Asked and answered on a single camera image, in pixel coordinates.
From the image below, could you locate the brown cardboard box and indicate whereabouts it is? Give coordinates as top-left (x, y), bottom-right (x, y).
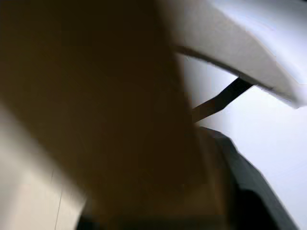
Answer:
top-left (0, 0), bottom-right (225, 230)

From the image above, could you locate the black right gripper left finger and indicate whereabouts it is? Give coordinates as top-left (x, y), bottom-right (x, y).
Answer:
top-left (77, 212), bottom-right (125, 230)

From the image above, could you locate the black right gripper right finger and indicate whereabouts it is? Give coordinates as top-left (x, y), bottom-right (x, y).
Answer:
top-left (198, 126), bottom-right (299, 230)

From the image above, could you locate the black strap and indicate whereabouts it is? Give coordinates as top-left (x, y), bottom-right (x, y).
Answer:
top-left (191, 76), bottom-right (254, 123)

